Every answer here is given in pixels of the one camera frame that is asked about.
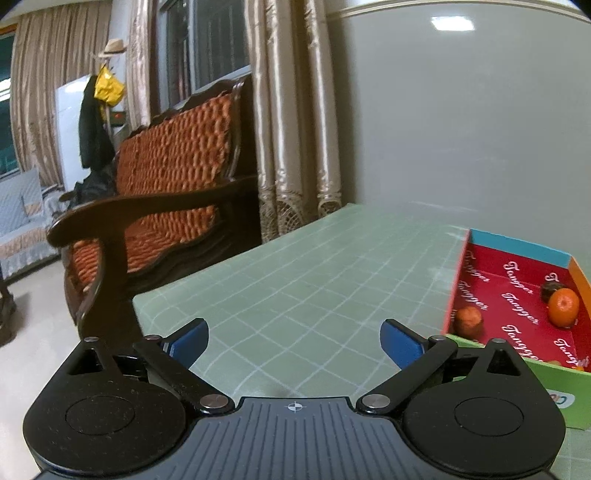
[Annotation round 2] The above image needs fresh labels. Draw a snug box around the orange fruit in box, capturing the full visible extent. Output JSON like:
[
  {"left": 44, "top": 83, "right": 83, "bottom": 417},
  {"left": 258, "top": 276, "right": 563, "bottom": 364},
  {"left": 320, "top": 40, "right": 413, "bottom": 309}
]
[{"left": 454, "top": 306, "right": 484, "bottom": 339}]

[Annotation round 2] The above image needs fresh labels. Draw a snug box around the green grid table mat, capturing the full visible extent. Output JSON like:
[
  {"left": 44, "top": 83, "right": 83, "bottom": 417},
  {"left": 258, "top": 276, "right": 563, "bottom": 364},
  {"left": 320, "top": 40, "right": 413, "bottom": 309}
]
[{"left": 133, "top": 206, "right": 570, "bottom": 479}]

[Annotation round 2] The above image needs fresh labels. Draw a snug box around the colourful cardboard box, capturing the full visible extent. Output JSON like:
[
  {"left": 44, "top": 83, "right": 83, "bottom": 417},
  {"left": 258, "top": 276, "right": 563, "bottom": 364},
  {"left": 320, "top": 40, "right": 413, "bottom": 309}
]
[{"left": 442, "top": 229, "right": 590, "bottom": 430}]

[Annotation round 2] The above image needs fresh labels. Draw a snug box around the dark fruit in box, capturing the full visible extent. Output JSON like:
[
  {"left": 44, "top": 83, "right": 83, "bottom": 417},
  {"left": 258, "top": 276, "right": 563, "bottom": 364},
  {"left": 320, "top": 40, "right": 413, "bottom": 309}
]
[{"left": 541, "top": 281, "right": 566, "bottom": 304}]

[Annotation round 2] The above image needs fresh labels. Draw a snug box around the large orange tangerine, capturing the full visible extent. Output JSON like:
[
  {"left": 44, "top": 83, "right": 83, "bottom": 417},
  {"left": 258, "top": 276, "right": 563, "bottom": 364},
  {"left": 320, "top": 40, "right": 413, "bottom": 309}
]
[{"left": 548, "top": 288, "right": 580, "bottom": 328}]

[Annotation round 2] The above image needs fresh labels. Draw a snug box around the wooden sofa orange cushion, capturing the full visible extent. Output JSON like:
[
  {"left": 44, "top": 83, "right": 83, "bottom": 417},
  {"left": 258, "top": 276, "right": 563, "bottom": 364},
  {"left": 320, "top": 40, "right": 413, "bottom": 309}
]
[{"left": 47, "top": 76, "right": 262, "bottom": 348}]

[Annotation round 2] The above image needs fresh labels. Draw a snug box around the dark wooden stool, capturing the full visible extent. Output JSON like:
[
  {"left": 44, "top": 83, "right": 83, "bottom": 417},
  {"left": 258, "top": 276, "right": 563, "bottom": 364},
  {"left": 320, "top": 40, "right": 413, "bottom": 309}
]
[{"left": 0, "top": 273, "right": 16, "bottom": 346}]

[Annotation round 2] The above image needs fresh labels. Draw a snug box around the black bag on sofa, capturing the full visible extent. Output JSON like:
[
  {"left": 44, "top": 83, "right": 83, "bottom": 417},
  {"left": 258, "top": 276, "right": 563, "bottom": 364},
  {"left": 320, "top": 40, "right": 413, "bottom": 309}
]
[{"left": 68, "top": 165, "right": 117, "bottom": 209}]

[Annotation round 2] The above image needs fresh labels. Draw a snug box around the grey covered sofa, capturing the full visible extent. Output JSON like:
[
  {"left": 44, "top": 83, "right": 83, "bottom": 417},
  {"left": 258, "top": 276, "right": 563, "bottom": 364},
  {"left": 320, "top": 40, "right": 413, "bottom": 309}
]
[{"left": 0, "top": 168, "right": 67, "bottom": 280}]

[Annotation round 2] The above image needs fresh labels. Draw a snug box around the black coat on rack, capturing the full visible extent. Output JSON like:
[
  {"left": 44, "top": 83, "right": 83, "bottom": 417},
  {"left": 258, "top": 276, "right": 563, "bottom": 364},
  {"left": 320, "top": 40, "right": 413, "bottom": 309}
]
[{"left": 78, "top": 75, "right": 115, "bottom": 171}]

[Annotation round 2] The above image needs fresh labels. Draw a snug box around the yellow bag on rack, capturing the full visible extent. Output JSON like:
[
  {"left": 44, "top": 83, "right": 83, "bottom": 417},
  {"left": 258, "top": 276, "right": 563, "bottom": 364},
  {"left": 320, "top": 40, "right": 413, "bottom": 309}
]
[{"left": 94, "top": 64, "right": 125, "bottom": 107}]

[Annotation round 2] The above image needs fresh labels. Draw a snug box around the white refrigerator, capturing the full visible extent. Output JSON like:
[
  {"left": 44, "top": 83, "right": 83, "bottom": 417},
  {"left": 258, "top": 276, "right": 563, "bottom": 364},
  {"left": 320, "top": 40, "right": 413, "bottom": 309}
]
[{"left": 55, "top": 75, "right": 92, "bottom": 191}]

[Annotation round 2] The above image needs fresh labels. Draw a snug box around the beige satin curtain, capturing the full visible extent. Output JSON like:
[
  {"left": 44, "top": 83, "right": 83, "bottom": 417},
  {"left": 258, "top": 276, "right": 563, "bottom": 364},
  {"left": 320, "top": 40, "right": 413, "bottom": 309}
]
[{"left": 245, "top": 0, "right": 342, "bottom": 242}]

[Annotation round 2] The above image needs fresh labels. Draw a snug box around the straw hat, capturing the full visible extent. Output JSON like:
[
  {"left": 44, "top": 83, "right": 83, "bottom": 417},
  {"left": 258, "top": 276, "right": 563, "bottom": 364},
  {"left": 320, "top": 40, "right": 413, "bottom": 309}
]
[{"left": 98, "top": 38, "right": 127, "bottom": 58}]

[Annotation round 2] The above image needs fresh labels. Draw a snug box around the far beige curtain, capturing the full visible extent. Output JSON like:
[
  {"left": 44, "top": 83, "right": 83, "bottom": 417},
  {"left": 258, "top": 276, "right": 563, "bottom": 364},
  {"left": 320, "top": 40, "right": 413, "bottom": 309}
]
[{"left": 8, "top": 4, "right": 157, "bottom": 188}]

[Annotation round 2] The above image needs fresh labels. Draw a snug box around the window with dark frame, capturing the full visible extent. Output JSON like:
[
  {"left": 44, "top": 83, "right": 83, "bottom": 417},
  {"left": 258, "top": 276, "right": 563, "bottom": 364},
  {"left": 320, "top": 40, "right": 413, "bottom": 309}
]
[{"left": 155, "top": 0, "right": 250, "bottom": 111}]

